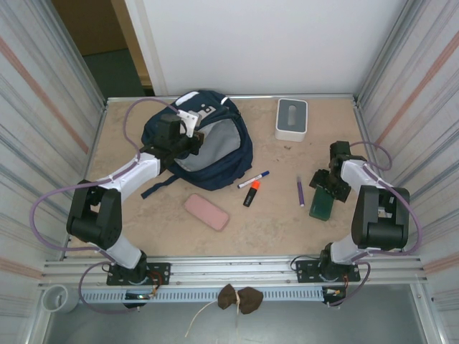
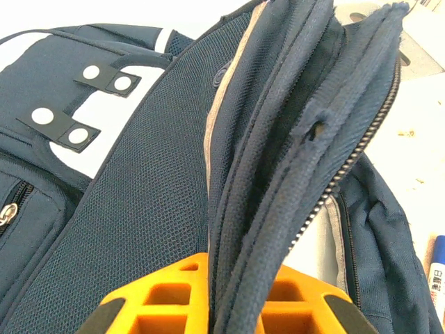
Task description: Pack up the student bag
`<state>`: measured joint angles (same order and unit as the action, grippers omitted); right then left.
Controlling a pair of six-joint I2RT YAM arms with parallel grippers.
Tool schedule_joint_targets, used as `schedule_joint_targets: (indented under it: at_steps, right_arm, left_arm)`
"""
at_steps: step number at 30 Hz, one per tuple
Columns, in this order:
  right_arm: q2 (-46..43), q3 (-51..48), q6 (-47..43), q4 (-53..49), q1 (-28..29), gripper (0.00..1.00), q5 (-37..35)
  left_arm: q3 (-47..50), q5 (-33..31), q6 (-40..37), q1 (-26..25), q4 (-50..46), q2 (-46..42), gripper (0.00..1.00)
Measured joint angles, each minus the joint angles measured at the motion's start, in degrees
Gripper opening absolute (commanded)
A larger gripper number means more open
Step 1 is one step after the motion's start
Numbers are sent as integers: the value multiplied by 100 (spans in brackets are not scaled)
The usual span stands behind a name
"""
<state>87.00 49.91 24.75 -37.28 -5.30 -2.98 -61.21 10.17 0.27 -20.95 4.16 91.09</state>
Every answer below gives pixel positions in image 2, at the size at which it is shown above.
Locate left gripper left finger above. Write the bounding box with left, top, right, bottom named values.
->
left=78, top=252, right=209, bottom=334

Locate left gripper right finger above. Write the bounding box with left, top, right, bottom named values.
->
left=259, top=264, right=380, bottom=334

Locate navy blue backpack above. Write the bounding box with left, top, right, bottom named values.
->
left=0, top=0, right=445, bottom=334

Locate white marker pen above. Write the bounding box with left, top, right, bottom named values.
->
left=426, top=234, right=445, bottom=314

